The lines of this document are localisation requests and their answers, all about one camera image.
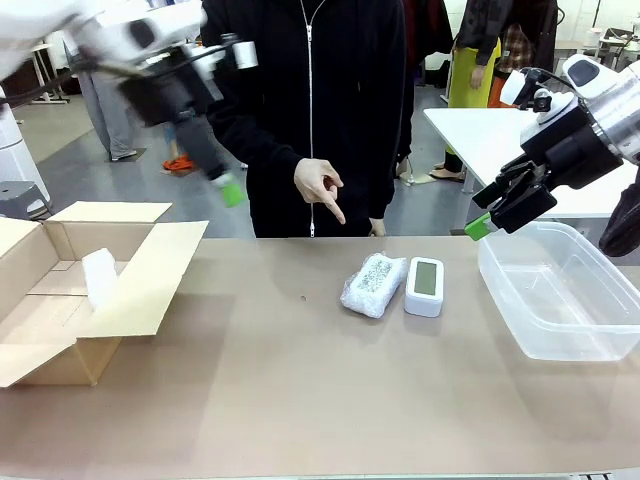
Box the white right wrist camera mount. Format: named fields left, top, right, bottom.
left=499, top=67, right=577, bottom=127

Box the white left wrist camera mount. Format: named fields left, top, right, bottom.
left=184, top=32, right=259, bottom=82

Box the clear plastic storage bin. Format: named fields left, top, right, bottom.
left=477, top=221, right=640, bottom=363

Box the unwrapped white digital clock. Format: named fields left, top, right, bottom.
left=403, top=256, right=446, bottom=319

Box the long bubble-wrapped clock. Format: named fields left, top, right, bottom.
left=81, top=247, right=127, bottom=312

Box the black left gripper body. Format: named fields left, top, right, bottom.
left=119, top=49, right=224, bottom=127

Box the person in orange trousers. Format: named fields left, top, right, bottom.
left=487, top=0, right=559, bottom=110

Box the grey plastic stool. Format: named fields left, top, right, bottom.
left=0, top=180, right=54, bottom=222

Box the bubble-wrapped clock with QR label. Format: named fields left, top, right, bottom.
left=339, top=252, right=408, bottom=320

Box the open brown cardboard box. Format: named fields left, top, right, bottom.
left=0, top=201, right=210, bottom=389

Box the person in yellow apron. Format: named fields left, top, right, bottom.
left=432, top=0, right=504, bottom=184

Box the person's right hand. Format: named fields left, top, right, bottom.
left=293, top=157, right=347, bottom=225

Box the white background table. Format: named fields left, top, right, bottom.
left=423, top=107, right=640, bottom=222

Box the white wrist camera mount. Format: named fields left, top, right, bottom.
left=184, top=32, right=259, bottom=82
left=499, top=67, right=577, bottom=127

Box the orange cloth on floor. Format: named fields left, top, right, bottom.
left=160, top=153, right=202, bottom=174

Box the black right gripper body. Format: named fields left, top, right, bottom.
left=520, top=106, right=625, bottom=190

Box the person in black zip hoodie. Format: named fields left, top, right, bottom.
left=199, top=0, right=414, bottom=239

